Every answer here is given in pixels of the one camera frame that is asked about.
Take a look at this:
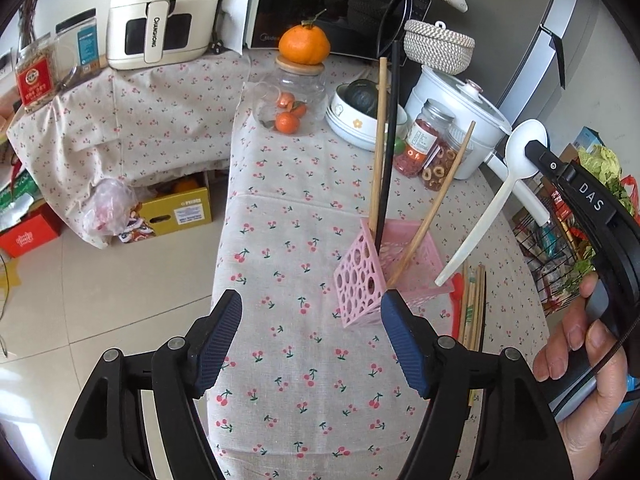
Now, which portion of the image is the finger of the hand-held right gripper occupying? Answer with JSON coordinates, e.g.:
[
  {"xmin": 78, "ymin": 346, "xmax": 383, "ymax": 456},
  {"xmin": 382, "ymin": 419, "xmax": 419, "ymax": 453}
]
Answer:
[{"xmin": 525, "ymin": 140, "xmax": 583, "ymax": 196}]

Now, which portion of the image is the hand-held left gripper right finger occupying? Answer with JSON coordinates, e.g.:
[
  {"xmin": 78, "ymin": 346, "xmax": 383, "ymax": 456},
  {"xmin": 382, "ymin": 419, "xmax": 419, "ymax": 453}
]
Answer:
[{"xmin": 380, "ymin": 290, "xmax": 574, "ymax": 480}]

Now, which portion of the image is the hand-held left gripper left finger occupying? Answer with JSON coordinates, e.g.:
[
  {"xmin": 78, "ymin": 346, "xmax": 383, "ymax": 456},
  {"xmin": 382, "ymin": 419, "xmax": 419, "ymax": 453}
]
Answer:
[{"xmin": 49, "ymin": 289, "xmax": 244, "ymax": 480}]

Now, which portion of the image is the red plastic spoon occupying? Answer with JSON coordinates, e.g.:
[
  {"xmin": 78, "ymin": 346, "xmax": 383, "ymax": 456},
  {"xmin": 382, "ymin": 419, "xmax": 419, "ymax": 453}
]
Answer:
[{"xmin": 449, "ymin": 272, "xmax": 464, "ymax": 339}]

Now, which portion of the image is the white plastic spoon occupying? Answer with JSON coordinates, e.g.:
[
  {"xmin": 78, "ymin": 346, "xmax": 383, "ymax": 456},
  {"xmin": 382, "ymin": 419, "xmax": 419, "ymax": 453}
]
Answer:
[{"xmin": 434, "ymin": 119, "xmax": 549, "ymax": 287}]

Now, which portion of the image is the wooden chopstick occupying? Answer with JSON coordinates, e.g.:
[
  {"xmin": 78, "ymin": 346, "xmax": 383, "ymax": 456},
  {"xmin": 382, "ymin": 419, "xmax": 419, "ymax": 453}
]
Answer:
[
  {"xmin": 369, "ymin": 57, "xmax": 389, "ymax": 235},
  {"xmin": 470, "ymin": 264, "xmax": 482, "ymax": 352},
  {"xmin": 466, "ymin": 271, "xmax": 477, "ymax": 351},
  {"xmin": 474, "ymin": 264, "xmax": 487, "ymax": 352},
  {"xmin": 386, "ymin": 120, "xmax": 476, "ymax": 289}
]

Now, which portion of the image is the pink perforated utensil holder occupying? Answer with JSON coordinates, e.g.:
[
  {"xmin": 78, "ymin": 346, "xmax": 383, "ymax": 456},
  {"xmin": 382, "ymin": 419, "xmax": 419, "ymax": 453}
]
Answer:
[{"xmin": 334, "ymin": 218, "xmax": 456, "ymax": 329}]

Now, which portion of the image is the black chopstick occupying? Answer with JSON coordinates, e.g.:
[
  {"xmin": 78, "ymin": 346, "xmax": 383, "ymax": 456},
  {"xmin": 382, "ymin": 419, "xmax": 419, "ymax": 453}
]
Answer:
[{"xmin": 375, "ymin": 40, "xmax": 402, "ymax": 250}]

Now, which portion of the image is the person's right hand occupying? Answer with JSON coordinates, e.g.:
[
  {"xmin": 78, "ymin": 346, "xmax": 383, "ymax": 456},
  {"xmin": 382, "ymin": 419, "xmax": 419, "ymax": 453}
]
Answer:
[{"xmin": 532, "ymin": 272, "xmax": 629, "ymax": 461}]

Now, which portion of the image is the blue carton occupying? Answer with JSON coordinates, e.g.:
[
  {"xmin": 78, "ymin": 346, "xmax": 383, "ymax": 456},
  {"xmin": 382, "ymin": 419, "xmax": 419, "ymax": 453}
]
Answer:
[{"xmin": 570, "ymin": 127, "xmax": 604, "ymax": 161}]

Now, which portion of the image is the napa cabbage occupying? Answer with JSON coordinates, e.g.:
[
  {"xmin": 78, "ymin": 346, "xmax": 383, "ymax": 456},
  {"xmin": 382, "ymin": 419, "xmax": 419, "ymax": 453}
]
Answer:
[{"xmin": 577, "ymin": 145, "xmax": 637, "ymax": 212}]

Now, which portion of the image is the red plastic bag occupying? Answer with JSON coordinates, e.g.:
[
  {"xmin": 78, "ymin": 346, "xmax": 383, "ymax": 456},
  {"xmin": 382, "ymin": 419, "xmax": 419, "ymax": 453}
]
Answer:
[{"xmin": 617, "ymin": 175, "xmax": 640, "ymax": 212}]

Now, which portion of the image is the white electric cooking pot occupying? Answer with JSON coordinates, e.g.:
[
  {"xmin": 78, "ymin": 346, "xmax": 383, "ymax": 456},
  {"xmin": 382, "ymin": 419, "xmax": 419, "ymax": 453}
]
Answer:
[{"xmin": 404, "ymin": 65, "xmax": 551, "ymax": 227}]

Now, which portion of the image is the jar of dried fruit rings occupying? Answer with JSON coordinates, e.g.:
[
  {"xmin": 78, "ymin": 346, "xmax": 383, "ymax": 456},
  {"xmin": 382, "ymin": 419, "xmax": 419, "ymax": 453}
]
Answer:
[{"xmin": 422, "ymin": 125, "xmax": 474, "ymax": 192}]

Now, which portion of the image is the white pot lid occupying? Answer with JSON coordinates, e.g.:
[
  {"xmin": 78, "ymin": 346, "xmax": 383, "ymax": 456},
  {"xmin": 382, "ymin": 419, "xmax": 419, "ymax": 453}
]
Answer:
[{"xmin": 421, "ymin": 65, "xmax": 514, "ymax": 137}]

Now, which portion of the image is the grey refrigerator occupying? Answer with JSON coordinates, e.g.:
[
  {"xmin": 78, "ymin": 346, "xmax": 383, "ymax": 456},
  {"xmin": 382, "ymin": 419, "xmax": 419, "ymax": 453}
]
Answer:
[{"xmin": 462, "ymin": 0, "xmax": 602, "ymax": 127}]

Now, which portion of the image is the cherry print tablecloth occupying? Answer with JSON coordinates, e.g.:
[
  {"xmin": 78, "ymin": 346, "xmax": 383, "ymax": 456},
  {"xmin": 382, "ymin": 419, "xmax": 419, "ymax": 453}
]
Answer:
[
  {"xmin": 6, "ymin": 52, "xmax": 251, "ymax": 252},
  {"xmin": 192, "ymin": 52, "xmax": 551, "ymax": 480}
]

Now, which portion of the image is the jar of red dried berries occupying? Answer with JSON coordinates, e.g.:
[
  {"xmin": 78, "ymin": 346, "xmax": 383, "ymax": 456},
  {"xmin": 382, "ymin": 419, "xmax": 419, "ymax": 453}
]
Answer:
[{"xmin": 392, "ymin": 99, "xmax": 455, "ymax": 179}]

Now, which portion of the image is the yellow cardboard box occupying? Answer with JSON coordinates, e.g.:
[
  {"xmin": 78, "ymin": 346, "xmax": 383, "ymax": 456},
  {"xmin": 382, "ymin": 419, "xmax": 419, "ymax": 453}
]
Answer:
[{"xmin": 120, "ymin": 172, "xmax": 214, "ymax": 244}]

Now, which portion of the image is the colourful snack packet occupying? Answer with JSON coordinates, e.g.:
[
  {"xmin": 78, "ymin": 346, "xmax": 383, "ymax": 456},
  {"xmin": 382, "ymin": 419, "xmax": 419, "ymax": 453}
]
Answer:
[{"xmin": 120, "ymin": 212, "xmax": 154, "ymax": 244}]

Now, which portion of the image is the clear plastic bag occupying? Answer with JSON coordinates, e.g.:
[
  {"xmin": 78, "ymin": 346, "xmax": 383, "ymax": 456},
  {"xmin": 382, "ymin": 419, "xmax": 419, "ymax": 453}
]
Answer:
[{"xmin": 81, "ymin": 177, "xmax": 144, "ymax": 251}]

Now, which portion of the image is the dark green squash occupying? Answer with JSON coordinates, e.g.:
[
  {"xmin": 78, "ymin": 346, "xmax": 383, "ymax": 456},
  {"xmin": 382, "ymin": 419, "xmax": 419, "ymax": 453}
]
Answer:
[{"xmin": 345, "ymin": 79, "xmax": 386, "ymax": 116}]

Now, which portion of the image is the white bowl with flower print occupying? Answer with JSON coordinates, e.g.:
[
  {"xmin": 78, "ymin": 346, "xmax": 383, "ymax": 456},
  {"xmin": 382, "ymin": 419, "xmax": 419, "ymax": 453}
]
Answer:
[{"xmin": 325, "ymin": 82, "xmax": 409, "ymax": 152}]

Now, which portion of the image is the red cardboard box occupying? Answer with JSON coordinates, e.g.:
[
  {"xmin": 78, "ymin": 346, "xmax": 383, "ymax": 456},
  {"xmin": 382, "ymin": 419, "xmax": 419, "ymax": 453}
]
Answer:
[{"xmin": 0, "ymin": 205, "xmax": 64, "ymax": 259}]

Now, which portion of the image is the green foil packet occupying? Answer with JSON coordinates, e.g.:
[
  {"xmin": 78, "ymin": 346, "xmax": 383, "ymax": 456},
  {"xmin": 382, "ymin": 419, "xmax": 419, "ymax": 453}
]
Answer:
[{"xmin": 0, "ymin": 172, "xmax": 39, "ymax": 229}]

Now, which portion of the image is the round glass jar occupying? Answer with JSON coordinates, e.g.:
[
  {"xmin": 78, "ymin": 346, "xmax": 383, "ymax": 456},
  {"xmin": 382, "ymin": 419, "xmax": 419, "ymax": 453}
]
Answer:
[{"xmin": 253, "ymin": 55, "xmax": 329, "ymax": 136}]

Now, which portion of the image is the wooden jar lid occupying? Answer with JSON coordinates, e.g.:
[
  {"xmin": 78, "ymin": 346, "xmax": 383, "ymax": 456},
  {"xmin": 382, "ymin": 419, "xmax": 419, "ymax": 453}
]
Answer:
[{"xmin": 275, "ymin": 54, "xmax": 325, "ymax": 77}]

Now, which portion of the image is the black microwave oven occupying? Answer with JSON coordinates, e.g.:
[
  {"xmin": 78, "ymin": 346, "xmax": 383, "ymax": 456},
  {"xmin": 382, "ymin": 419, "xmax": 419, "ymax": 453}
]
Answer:
[{"xmin": 244, "ymin": 0, "xmax": 434, "ymax": 64}]

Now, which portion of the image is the large orange with stem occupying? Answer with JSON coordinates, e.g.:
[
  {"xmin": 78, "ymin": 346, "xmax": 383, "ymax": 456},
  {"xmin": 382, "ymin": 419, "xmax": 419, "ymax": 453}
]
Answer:
[{"xmin": 278, "ymin": 9, "xmax": 332, "ymax": 66}]

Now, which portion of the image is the plastic jar with red label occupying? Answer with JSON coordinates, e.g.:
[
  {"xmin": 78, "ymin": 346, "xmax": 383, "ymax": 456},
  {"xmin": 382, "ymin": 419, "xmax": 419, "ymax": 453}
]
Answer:
[{"xmin": 14, "ymin": 32, "xmax": 67, "ymax": 114}]

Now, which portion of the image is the plastic jar with blue label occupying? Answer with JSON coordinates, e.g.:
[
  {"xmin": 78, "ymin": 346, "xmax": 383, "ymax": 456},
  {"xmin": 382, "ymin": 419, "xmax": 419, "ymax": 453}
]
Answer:
[{"xmin": 55, "ymin": 7, "xmax": 109, "ymax": 74}]

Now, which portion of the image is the cream air fryer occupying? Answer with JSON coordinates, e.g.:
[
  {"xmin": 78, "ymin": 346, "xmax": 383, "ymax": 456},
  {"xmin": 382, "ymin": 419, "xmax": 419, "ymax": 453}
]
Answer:
[{"xmin": 106, "ymin": 0, "xmax": 224, "ymax": 71}]

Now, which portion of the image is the black wire rack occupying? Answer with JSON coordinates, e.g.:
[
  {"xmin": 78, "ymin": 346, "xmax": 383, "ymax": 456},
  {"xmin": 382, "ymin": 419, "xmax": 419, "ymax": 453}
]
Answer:
[{"xmin": 512, "ymin": 180, "xmax": 602, "ymax": 317}]

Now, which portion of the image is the woven rope basket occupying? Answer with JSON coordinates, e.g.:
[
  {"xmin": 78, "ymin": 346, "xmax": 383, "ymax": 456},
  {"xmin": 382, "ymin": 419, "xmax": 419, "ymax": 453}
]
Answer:
[{"xmin": 403, "ymin": 19, "xmax": 476, "ymax": 76}]

